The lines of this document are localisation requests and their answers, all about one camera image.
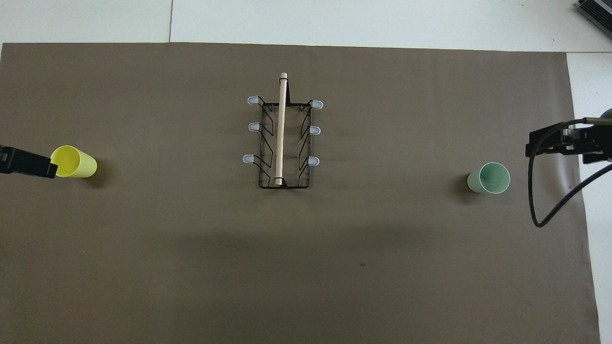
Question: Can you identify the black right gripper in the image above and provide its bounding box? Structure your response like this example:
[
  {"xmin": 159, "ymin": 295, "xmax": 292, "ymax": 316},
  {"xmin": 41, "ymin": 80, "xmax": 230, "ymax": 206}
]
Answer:
[{"xmin": 525, "ymin": 108, "xmax": 612, "ymax": 165}]

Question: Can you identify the yellow plastic cup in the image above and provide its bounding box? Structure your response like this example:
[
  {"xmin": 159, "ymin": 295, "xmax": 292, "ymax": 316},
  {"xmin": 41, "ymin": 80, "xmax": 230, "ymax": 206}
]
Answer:
[{"xmin": 50, "ymin": 145, "xmax": 98, "ymax": 179}]

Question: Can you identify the green plastic cup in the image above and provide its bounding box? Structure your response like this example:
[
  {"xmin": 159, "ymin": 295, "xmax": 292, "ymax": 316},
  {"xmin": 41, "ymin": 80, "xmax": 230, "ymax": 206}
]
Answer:
[{"xmin": 467, "ymin": 162, "xmax": 511, "ymax": 194}]

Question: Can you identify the grey ribbed metal device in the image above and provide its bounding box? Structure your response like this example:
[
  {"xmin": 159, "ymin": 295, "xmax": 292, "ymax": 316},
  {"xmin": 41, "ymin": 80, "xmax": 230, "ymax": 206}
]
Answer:
[{"xmin": 575, "ymin": 0, "xmax": 612, "ymax": 24}]

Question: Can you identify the brown table mat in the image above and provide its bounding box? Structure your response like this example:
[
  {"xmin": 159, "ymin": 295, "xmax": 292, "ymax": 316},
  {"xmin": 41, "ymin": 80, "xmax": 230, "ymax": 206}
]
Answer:
[{"xmin": 0, "ymin": 42, "xmax": 602, "ymax": 344}]

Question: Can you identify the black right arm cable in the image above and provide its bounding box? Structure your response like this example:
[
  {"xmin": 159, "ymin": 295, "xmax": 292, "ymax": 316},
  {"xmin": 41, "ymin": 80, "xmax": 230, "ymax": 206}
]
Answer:
[{"xmin": 527, "ymin": 118, "xmax": 612, "ymax": 228}]

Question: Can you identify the black wire cup rack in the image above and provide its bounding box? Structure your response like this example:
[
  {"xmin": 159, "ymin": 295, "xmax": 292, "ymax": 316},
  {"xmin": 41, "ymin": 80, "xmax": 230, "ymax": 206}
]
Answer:
[{"xmin": 242, "ymin": 86, "xmax": 324, "ymax": 190}]

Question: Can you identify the wooden dowel rack handle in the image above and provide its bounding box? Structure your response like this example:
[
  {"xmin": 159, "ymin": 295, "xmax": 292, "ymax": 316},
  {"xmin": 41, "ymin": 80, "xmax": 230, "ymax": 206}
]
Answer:
[{"xmin": 275, "ymin": 73, "xmax": 288, "ymax": 186}]

